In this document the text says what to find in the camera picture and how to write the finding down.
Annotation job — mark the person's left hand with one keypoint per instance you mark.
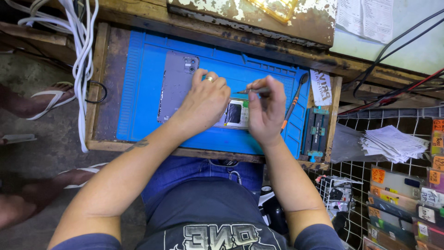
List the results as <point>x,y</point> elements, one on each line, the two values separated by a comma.
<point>203,104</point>

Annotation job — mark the person's right hand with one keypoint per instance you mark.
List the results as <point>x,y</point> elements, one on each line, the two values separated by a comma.
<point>269,114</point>

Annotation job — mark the silver precision screwdriver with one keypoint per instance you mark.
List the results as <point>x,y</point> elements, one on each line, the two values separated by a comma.
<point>255,90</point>

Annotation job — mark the smartphone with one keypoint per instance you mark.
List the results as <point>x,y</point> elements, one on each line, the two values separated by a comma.
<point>237,114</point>

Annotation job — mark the black brush with orange bands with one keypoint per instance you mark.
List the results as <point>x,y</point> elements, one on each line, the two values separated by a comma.
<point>294,102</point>

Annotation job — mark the grey phone back cover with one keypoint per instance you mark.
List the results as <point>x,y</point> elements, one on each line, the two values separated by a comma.
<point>173,86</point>

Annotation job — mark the black phone clamp fixture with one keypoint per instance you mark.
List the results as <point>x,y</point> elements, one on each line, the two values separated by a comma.
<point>316,133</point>

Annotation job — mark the blue silicone repair mat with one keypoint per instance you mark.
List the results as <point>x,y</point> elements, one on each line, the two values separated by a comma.
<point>145,97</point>

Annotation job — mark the white printed packet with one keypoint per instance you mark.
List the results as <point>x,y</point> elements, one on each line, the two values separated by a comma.
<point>321,87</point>

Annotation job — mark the metal key clip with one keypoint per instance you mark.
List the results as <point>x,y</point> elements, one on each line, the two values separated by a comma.
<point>233,170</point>

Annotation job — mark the blue jeans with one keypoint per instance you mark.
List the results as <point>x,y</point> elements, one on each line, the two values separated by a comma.
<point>180,172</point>

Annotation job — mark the clear plastic bag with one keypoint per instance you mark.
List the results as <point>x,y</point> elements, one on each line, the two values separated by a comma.
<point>345,145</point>

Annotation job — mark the black and white object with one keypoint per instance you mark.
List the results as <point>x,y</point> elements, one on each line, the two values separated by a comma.
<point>275,210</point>

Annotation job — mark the peeling painted wooden board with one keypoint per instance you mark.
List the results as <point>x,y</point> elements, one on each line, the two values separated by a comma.
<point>312,24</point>

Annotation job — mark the wooden work tray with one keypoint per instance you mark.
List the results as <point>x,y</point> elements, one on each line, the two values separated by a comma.
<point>104,86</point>

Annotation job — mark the yellow plastic box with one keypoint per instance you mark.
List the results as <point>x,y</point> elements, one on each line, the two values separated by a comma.
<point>274,7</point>

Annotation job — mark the dark blue printed t-shirt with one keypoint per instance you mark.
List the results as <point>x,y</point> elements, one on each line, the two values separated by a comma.
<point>208,215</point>

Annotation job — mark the stack of white papers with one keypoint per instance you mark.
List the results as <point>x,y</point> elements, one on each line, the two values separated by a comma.
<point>393,144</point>

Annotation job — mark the white flip-flop sandal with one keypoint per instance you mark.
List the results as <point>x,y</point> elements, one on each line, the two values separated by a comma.
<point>85,170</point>
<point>52,99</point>

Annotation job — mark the white printed paper sheet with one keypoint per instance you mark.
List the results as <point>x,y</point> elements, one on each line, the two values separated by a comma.
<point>367,17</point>

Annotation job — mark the row of labelled phone packets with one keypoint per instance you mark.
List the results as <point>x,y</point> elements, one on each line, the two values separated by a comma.
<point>402,205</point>

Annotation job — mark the flat grey-white object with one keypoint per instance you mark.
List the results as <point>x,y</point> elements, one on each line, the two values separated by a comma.
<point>19,138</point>

